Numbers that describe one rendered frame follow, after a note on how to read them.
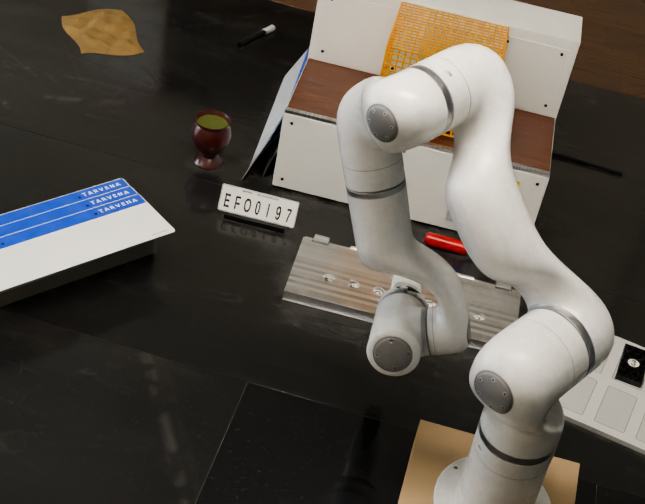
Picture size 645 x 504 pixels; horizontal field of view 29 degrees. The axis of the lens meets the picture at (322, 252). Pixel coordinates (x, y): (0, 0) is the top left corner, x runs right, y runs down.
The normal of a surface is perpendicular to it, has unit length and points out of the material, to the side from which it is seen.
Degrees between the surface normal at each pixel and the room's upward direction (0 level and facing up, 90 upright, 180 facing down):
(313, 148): 90
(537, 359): 29
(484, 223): 72
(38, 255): 0
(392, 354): 77
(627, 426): 0
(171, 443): 0
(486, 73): 44
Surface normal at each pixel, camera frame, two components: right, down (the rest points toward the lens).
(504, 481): -0.24, 0.64
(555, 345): 0.40, -0.44
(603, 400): 0.15, -0.77
